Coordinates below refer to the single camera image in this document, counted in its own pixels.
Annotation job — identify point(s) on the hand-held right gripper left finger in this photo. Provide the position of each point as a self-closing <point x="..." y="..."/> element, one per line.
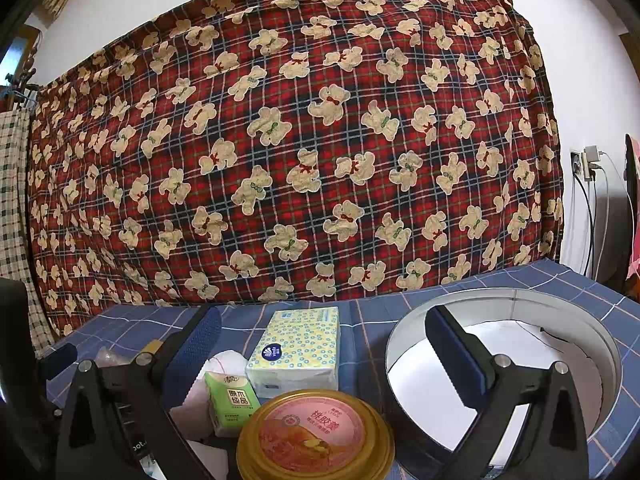
<point x="192" y="350"/>

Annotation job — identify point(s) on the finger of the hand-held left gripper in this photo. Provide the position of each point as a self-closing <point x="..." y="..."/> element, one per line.
<point x="60" y="357"/>

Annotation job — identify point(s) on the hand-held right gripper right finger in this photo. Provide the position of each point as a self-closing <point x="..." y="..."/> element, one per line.
<point x="452" y="350"/>

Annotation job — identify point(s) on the green tissue packet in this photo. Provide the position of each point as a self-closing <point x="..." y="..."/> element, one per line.
<point x="230" y="400"/>

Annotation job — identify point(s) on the round white container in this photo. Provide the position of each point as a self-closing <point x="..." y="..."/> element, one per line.
<point x="550" y="305"/>

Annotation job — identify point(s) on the tan sponge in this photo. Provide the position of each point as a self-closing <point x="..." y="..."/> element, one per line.
<point x="152" y="349"/>

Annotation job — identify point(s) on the clear plastic bag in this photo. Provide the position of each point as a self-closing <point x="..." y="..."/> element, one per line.
<point x="112" y="357"/>

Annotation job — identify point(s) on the blue plaid bed sheet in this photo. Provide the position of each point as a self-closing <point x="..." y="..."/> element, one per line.
<point x="370" y="320"/>

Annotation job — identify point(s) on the yellow dotted tissue pack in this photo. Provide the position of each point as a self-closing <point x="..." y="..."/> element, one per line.
<point x="295" y="350"/>

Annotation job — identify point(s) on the gold round tin pink lid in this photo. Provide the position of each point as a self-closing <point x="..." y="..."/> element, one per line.
<point x="315" y="430"/>

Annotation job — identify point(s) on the cream green checked cloth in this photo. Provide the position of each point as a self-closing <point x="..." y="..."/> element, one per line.
<point x="12" y="210"/>

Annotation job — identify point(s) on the pink patterned cloth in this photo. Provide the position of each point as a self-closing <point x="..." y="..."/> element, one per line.
<point x="634" y="200"/>

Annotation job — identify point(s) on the white charger plug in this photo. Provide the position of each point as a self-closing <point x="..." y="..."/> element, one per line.
<point x="592" y="160"/>

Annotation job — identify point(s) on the red plaid bear blanket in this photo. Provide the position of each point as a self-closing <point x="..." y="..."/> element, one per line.
<point x="300" y="110"/>

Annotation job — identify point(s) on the metal hanger hooks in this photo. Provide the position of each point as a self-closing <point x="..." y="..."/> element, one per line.
<point x="20" y="87"/>

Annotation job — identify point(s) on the wooden door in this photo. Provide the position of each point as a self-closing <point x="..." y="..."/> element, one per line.
<point x="25" y="60"/>

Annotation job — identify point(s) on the wall socket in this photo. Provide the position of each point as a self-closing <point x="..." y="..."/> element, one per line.
<point x="577" y="162"/>

